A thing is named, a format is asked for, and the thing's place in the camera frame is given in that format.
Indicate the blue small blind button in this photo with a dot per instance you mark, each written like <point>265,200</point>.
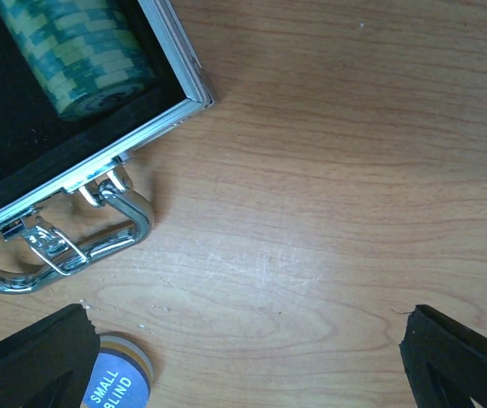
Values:
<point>122,375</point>

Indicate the aluminium poker case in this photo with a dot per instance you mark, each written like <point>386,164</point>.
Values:
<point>64,190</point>

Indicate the green poker chip stack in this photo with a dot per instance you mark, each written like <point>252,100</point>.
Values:
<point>83,54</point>

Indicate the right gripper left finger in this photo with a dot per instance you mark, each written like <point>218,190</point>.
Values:
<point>49,363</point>

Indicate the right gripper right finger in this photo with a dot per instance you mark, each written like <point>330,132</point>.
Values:
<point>445,362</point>

